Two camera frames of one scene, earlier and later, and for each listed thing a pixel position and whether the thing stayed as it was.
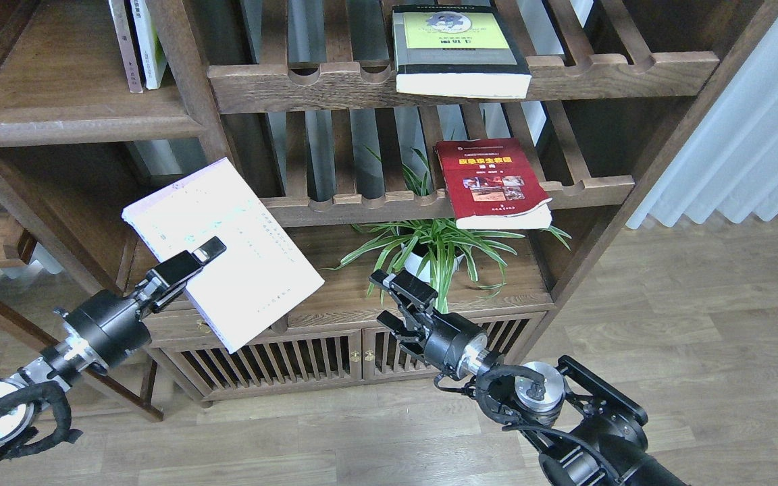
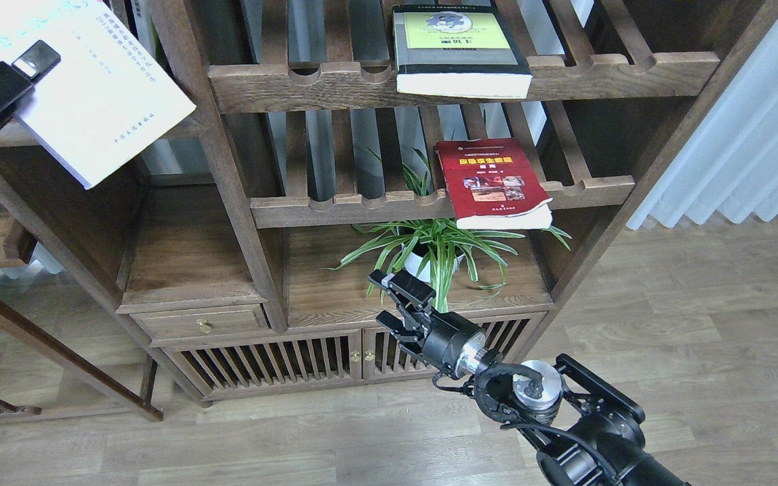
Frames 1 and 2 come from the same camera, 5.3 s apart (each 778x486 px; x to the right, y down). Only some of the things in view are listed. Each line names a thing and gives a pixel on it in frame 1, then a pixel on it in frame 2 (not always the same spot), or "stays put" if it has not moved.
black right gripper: (445, 339) stays put
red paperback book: (491, 183) stays put
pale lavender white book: (258, 277) → (103, 104)
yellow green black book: (457, 50) stays put
